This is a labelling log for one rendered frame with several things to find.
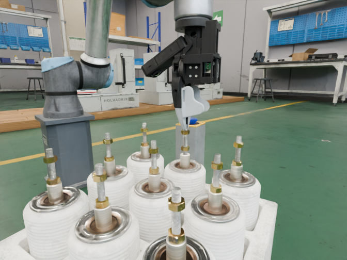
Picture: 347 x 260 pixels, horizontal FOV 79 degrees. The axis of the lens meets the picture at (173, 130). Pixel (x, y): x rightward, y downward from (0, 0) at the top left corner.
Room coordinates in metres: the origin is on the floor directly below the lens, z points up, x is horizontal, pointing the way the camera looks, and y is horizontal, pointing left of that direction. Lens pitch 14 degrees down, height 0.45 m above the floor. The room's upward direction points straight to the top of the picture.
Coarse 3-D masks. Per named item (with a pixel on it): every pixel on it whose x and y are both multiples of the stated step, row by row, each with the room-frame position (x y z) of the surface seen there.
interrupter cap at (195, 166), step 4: (176, 160) 0.48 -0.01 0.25; (192, 160) 0.48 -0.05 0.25; (172, 164) 0.46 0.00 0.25; (176, 164) 0.46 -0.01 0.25; (192, 164) 0.47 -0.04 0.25; (196, 164) 0.46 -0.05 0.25; (200, 164) 0.46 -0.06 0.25; (172, 168) 0.44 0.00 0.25; (176, 168) 0.44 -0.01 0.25; (180, 168) 0.45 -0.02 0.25; (184, 168) 0.45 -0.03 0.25; (188, 168) 0.45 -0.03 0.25; (192, 168) 0.44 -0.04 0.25; (196, 168) 0.44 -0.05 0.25; (200, 168) 0.44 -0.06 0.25; (180, 172) 0.42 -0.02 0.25; (184, 172) 0.42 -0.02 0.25; (188, 172) 0.42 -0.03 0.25; (192, 172) 0.42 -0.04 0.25
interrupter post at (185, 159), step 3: (180, 156) 0.46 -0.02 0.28; (183, 156) 0.45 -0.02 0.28; (186, 156) 0.45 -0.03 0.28; (189, 156) 0.45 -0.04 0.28; (180, 159) 0.46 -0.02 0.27; (183, 159) 0.45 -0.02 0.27; (186, 159) 0.45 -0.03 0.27; (189, 159) 0.45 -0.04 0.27; (180, 162) 0.46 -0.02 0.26; (183, 162) 0.45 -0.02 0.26; (186, 162) 0.45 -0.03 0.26; (189, 162) 0.45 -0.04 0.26; (180, 165) 0.46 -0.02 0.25; (183, 165) 0.45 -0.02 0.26; (186, 165) 0.45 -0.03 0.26; (189, 165) 0.45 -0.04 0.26
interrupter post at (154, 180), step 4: (148, 176) 0.35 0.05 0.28; (152, 176) 0.35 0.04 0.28; (156, 176) 0.35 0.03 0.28; (160, 176) 0.36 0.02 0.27; (148, 180) 0.36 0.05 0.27; (152, 180) 0.35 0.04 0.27; (156, 180) 0.35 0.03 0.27; (160, 180) 0.36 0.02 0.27; (152, 184) 0.35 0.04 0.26; (156, 184) 0.35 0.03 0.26; (160, 184) 0.36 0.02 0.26; (152, 188) 0.35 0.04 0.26; (156, 188) 0.35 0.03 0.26
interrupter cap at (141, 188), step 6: (144, 180) 0.38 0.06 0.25; (162, 180) 0.38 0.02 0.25; (168, 180) 0.38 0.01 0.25; (138, 186) 0.36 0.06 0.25; (144, 186) 0.36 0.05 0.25; (162, 186) 0.36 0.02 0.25; (168, 186) 0.36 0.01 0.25; (174, 186) 0.36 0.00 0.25; (138, 192) 0.33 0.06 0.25; (144, 192) 0.34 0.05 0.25; (150, 192) 0.34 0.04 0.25; (156, 192) 0.34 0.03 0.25; (162, 192) 0.34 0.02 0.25; (168, 192) 0.33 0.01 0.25; (150, 198) 0.32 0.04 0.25; (156, 198) 0.32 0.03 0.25
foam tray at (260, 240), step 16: (272, 208) 0.40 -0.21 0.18; (256, 224) 0.35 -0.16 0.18; (272, 224) 0.35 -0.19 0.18; (16, 240) 0.31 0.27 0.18; (256, 240) 0.31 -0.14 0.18; (272, 240) 0.40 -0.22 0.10; (0, 256) 0.28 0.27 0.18; (16, 256) 0.27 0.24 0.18; (32, 256) 0.27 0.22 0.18; (256, 256) 0.27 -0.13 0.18
